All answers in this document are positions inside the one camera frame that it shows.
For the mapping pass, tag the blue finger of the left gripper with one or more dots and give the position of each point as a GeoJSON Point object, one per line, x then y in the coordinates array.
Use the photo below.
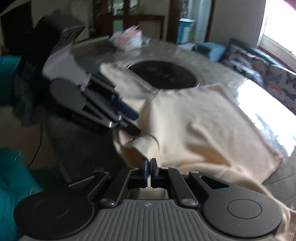
{"type": "Point", "coordinates": [103, 86]}
{"type": "Point", "coordinates": [115, 110]}

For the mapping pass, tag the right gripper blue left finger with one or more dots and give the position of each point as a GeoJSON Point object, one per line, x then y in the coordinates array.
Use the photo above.
{"type": "Point", "coordinates": [119, 187]}

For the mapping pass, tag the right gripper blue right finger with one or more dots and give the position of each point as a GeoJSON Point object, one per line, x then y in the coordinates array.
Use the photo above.
{"type": "Point", "coordinates": [172, 181]}

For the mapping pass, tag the cream beige sweatshirt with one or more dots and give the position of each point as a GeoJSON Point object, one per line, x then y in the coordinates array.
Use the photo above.
{"type": "Point", "coordinates": [193, 129]}

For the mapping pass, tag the black gloved left hand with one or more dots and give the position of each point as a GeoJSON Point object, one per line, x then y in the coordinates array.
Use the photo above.
{"type": "Point", "coordinates": [31, 87]}

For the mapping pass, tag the pink tissue pack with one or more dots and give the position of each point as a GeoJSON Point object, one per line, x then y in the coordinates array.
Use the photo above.
{"type": "Point", "coordinates": [127, 40]}

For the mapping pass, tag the black round induction cooktop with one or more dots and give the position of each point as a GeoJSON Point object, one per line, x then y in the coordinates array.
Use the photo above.
{"type": "Point", "coordinates": [164, 75]}

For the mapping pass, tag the dark wooden side table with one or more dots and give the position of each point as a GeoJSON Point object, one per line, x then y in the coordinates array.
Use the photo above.
{"type": "Point", "coordinates": [130, 20]}

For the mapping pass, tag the blue small cabinet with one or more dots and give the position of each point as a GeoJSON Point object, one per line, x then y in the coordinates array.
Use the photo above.
{"type": "Point", "coordinates": [185, 30]}

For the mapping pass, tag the blue sofa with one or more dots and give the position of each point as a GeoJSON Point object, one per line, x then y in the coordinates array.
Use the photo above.
{"type": "Point", "coordinates": [216, 52]}

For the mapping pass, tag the butterfly pillow lying flat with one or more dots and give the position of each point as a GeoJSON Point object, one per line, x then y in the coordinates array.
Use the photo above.
{"type": "Point", "coordinates": [246, 64]}

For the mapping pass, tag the butterfly pillow upright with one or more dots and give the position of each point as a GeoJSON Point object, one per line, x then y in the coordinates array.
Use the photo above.
{"type": "Point", "coordinates": [280, 83]}

